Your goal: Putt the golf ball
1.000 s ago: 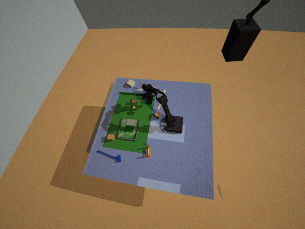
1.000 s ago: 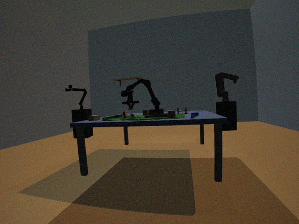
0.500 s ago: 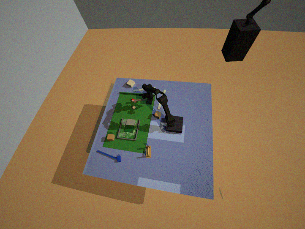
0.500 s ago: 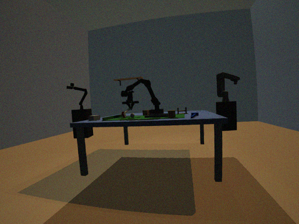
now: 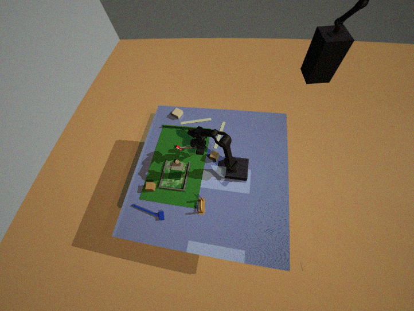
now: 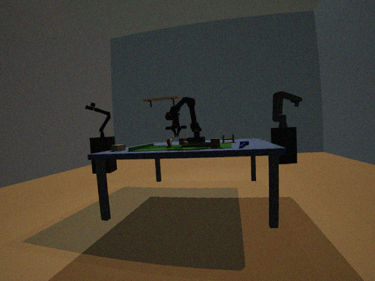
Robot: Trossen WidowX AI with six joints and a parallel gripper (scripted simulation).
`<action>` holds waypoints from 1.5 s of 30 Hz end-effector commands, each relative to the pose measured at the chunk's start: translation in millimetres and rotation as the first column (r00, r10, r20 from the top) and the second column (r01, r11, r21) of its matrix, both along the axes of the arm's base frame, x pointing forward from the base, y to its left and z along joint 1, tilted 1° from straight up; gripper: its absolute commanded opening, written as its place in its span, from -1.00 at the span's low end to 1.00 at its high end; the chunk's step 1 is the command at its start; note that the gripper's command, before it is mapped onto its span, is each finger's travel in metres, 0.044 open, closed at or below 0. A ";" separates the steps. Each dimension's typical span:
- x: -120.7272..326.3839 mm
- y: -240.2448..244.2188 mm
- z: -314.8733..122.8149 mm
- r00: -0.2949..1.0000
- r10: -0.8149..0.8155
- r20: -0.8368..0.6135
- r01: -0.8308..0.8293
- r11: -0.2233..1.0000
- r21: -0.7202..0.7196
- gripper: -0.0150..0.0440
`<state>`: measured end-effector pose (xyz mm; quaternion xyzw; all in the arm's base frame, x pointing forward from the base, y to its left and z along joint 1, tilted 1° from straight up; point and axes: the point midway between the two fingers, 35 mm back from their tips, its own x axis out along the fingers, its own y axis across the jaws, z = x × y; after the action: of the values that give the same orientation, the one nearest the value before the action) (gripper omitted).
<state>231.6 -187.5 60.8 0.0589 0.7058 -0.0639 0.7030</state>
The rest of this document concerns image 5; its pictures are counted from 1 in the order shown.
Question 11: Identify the blue golf putter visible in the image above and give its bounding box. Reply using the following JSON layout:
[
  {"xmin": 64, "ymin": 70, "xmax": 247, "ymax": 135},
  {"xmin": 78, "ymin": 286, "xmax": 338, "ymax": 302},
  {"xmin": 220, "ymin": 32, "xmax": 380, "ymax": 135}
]
[{"xmin": 132, "ymin": 205, "xmax": 164, "ymax": 220}]

